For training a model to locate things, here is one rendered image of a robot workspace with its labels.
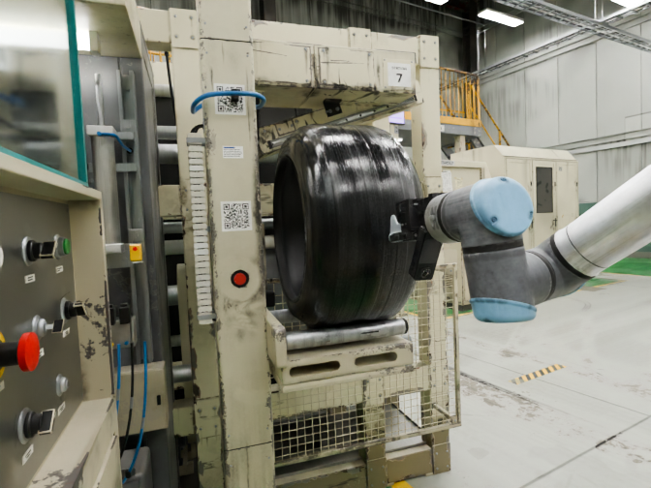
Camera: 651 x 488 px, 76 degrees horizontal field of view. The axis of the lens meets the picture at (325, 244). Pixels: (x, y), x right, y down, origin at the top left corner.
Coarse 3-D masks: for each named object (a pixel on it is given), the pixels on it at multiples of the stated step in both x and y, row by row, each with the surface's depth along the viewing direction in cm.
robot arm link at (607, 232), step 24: (648, 168) 55; (624, 192) 57; (648, 192) 54; (600, 216) 60; (624, 216) 57; (648, 216) 55; (552, 240) 67; (576, 240) 63; (600, 240) 60; (624, 240) 58; (648, 240) 58; (552, 264) 65; (576, 264) 63; (600, 264) 62; (552, 288) 64; (576, 288) 70
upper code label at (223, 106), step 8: (216, 88) 102; (224, 88) 102; (240, 88) 104; (224, 96) 102; (240, 96) 104; (216, 104) 102; (224, 104) 102; (232, 104) 103; (240, 104) 104; (216, 112) 102; (224, 112) 103; (232, 112) 103; (240, 112) 104
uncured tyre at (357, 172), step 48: (288, 144) 112; (336, 144) 99; (384, 144) 103; (288, 192) 141; (336, 192) 92; (384, 192) 95; (288, 240) 144; (336, 240) 92; (384, 240) 95; (288, 288) 127; (336, 288) 96; (384, 288) 100
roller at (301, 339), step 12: (348, 324) 109; (360, 324) 109; (372, 324) 109; (384, 324) 110; (396, 324) 111; (288, 336) 102; (300, 336) 103; (312, 336) 104; (324, 336) 105; (336, 336) 106; (348, 336) 107; (360, 336) 108; (372, 336) 109; (384, 336) 111; (288, 348) 102; (300, 348) 104
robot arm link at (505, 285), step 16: (464, 256) 64; (480, 256) 61; (496, 256) 60; (512, 256) 60; (528, 256) 65; (480, 272) 61; (496, 272) 60; (512, 272) 60; (528, 272) 61; (544, 272) 63; (480, 288) 62; (496, 288) 60; (512, 288) 60; (528, 288) 61; (544, 288) 63; (480, 304) 62; (496, 304) 60; (512, 304) 60; (528, 304) 60; (480, 320) 63; (496, 320) 61; (512, 320) 60
